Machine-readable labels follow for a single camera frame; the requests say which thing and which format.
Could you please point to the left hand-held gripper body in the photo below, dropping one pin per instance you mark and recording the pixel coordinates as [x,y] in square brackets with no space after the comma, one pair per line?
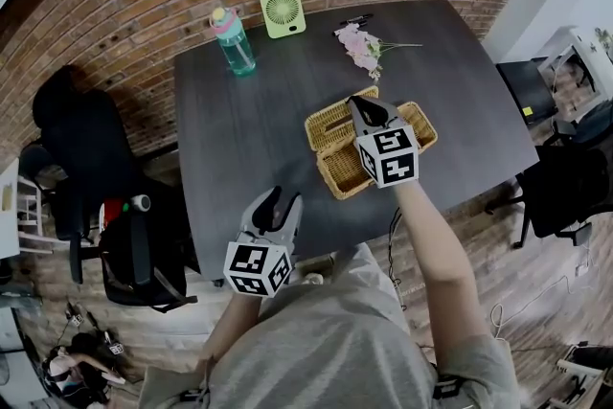
[254,268]

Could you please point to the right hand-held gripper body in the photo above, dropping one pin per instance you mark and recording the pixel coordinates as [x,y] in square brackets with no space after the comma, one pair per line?
[390,158]

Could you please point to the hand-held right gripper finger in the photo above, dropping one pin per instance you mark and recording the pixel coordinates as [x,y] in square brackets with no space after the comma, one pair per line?
[355,116]
[390,112]

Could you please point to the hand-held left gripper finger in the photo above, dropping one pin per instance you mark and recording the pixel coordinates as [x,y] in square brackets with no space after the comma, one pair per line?
[249,218]
[296,215]

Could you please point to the wicker tissue box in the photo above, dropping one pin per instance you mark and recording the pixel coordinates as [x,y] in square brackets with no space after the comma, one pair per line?
[335,134]

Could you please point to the person's left forearm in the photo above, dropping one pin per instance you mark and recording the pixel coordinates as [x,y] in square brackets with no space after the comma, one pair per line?
[234,330]

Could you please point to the person's right forearm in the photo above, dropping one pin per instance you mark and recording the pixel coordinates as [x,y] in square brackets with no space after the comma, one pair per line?
[440,263]

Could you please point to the person's light shoe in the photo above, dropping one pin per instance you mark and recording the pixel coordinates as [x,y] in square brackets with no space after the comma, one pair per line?
[313,278]

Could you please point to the pink artificial flower sprig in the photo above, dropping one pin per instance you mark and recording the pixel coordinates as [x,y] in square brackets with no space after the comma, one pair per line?
[359,45]

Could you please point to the black marker pen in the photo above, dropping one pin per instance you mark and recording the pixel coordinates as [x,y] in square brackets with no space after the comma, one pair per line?
[356,19]

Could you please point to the person's grey shirt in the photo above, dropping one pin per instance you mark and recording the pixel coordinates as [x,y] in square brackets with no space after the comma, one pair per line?
[335,349]

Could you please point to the green desk fan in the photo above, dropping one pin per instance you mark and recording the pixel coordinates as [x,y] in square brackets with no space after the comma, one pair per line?
[282,14]

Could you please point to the black backpack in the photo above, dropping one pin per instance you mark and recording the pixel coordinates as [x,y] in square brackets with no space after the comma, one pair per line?
[120,263]

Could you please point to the red white small object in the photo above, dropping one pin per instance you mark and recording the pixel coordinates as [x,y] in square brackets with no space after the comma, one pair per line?
[115,208]

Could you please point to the black drawer cabinet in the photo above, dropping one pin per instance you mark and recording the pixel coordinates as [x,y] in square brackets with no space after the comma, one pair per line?
[524,86]

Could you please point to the teal water bottle pink lid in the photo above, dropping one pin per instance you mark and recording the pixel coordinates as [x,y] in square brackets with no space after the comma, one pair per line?
[234,45]

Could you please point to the black mesh office chair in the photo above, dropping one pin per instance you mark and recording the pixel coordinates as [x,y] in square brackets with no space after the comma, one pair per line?
[565,191]

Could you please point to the black jacket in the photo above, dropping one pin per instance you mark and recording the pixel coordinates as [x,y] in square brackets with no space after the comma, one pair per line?
[81,124]

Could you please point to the white desk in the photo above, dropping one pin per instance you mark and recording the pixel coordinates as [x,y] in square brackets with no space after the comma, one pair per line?
[574,48]

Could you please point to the white side table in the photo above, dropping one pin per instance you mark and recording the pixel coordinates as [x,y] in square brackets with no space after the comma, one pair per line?
[9,230]

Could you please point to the small green object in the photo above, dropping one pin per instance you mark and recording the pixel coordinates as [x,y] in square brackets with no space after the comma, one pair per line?
[7,198]

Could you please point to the white metal rack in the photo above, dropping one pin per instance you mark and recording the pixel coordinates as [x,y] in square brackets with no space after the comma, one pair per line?
[579,373]

